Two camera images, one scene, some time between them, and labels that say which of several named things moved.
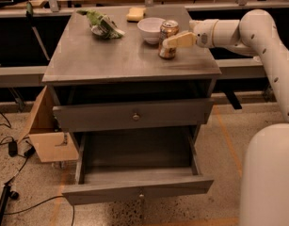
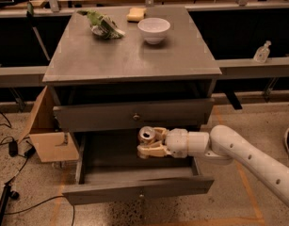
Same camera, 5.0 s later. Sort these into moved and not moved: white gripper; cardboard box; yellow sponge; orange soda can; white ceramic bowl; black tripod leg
Moved: white gripper; orange soda can
Not moved: black tripod leg; yellow sponge; cardboard box; white ceramic bowl
